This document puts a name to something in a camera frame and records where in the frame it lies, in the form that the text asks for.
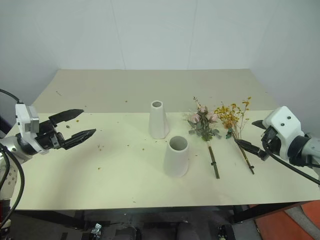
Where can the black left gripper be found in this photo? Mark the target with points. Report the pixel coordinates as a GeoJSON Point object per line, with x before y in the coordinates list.
{"type": "Point", "coordinates": [46, 136]}

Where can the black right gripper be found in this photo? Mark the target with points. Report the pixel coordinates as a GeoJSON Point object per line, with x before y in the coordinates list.
{"type": "Point", "coordinates": [271, 141]}

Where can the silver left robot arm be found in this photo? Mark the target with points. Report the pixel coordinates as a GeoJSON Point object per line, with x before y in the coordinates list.
{"type": "Point", "coordinates": [10, 150]}

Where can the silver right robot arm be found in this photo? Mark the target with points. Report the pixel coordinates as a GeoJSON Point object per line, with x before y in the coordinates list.
{"type": "Point", "coordinates": [311, 147]}

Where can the wide white vase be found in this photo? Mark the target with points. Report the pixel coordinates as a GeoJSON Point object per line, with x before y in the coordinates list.
{"type": "Point", "coordinates": [176, 160]}

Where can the tall narrow white vase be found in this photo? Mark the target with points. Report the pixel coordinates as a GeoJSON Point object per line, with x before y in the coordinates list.
{"type": "Point", "coordinates": [158, 122]}

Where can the yellow dried flower bouquet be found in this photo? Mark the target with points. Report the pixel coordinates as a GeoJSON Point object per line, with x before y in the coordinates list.
{"type": "Point", "coordinates": [231, 116]}

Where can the pink dried flower bouquet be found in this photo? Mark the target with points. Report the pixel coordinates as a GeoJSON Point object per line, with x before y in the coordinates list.
{"type": "Point", "coordinates": [203, 122]}

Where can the orange floor mat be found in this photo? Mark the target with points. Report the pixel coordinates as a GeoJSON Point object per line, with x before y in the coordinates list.
{"type": "Point", "coordinates": [282, 225]}

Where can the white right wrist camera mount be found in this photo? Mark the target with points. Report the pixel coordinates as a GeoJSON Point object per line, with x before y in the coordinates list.
{"type": "Point", "coordinates": [283, 122]}

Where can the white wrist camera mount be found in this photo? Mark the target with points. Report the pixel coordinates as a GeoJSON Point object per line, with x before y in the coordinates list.
{"type": "Point", "coordinates": [283, 122]}
{"type": "Point", "coordinates": [23, 120]}

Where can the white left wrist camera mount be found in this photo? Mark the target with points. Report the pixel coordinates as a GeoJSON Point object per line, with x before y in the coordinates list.
{"type": "Point", "coordinates": [23, 120]}

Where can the black table frame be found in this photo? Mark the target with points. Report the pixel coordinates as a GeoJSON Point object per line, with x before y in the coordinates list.
{"type": "Point", "coordinates": [262, 212]}

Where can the silver metal bracket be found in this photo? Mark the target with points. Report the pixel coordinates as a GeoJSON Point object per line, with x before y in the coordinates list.
{"type": "Point", "coordinates": [96, 228]}

